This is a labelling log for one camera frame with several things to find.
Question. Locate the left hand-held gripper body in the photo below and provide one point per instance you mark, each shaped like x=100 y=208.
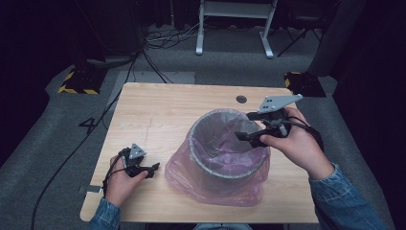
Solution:
x=135 y=153

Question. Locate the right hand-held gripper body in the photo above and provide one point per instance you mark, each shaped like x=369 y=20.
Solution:
x=274 y=103

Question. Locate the pink plastic trash bag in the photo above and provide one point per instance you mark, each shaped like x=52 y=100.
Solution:
x=191 y=188

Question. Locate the green plastic trash bin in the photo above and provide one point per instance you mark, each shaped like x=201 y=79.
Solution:
x=220 y=175

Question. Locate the person's left hand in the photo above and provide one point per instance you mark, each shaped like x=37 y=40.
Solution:
x=119 y=187

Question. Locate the person's right hand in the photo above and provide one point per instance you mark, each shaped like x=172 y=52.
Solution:
x=300 y=147

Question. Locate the dark round table grommet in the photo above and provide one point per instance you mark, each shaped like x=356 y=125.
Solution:
x=241 y=99

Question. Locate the black yellow striped base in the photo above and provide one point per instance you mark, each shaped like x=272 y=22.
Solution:
x=83 y=81
x=304 y=84

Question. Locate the grey tape strip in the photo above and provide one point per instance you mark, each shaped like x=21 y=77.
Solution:
x=91 y=189

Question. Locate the black tripod stand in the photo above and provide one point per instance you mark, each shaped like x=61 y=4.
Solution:
x=295 y=41

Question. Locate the grey slanted column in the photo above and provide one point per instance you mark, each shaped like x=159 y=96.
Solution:
x=335 y=41

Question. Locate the person's legs in jeans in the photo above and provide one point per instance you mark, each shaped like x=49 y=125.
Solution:
x=221 y=227

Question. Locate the dark equipment stand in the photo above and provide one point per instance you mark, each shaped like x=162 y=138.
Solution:
x=108 y=60

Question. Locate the white metal stand frame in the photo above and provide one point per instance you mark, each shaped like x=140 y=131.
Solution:
x=236 y=9

